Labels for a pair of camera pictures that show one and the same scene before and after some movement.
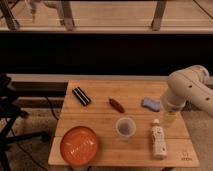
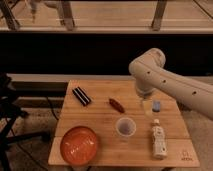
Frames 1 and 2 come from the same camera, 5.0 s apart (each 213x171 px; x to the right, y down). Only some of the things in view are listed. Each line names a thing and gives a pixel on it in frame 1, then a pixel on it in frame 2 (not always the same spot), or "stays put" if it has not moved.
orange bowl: (78, 146) stays put
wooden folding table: (127, 120) stays put
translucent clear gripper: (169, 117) -> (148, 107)
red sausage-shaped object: (117, 105) stays put
